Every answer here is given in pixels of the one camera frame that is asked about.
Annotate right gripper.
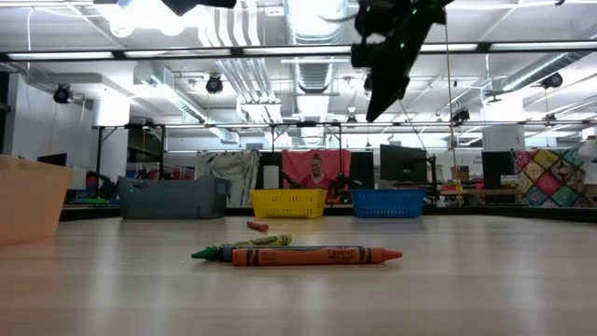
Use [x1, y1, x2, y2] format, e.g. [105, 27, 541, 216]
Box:
[349, 0, 456, 124]

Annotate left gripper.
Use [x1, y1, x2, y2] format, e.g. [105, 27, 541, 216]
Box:
[160, 0, 238, 18]

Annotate green crayon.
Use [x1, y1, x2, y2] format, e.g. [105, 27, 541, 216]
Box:
[190, 233, 294, 261]

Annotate blue crayon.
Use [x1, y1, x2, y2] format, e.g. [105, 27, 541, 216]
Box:
[217, 245, 366, 263]

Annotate white LED light strip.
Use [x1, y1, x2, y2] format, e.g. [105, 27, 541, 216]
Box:
[489, 41, 593, 51]
[7, 50, 116, 61]
[242, 45, 354, 56]
[419, 43, 479, 53]
[123, 49, 232, 59]

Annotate white ceiling pipes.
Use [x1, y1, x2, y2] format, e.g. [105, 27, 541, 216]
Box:
[200, 7, 285, 125]

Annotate black overhead rig beam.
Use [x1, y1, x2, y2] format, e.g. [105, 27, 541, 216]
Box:
[0, 40, 597, 64]

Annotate blue plastic basket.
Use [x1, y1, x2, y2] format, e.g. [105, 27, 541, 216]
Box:
[349, 188, 426, 219]

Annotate red backdrop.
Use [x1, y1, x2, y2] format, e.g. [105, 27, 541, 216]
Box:
[281, 148, 354, 204]

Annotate white pillar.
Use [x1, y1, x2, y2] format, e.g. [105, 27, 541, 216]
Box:
[481, 100, 527, 153]
[91, 95, 132, 188]

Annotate black backdrop stand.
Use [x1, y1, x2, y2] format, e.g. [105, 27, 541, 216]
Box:
[92, 119, 597, 190]

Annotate white box device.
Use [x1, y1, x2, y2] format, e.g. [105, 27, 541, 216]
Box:
[263, 165, 280, 190]

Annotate black panel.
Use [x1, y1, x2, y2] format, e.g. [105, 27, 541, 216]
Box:
[255, 151, 285, 190]

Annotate yellow plastic basket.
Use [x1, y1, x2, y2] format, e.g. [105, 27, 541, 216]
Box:
[249, 188, 328, 220]

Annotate floral painted backdrop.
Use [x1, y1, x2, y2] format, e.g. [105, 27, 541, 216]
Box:
[194, 148, 261, 208]

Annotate colourful patchwork quilt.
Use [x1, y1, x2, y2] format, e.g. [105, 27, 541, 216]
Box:
[511, 147, 590, 209]

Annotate grey plastic bin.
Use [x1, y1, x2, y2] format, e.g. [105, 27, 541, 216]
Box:
[117, 175, 232, 220]

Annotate orange translucent bin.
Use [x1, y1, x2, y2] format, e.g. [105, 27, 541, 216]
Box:
[0, 155, 72, 246]

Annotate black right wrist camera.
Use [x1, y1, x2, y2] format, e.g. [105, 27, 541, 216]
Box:
[353, 0, 389, 39]

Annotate white rectangular air duct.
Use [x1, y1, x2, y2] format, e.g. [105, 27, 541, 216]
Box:
[132, 63, 242, 146]

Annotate large silver ventilation duct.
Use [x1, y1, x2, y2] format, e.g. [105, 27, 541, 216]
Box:
[283, 0, 350, 147]

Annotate slanted silver duct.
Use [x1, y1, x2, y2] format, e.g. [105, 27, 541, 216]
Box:
[501, 50, 597, 93]

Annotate black aluminium table frame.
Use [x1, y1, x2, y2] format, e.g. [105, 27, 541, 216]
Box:
[54, 203, 597, 223]

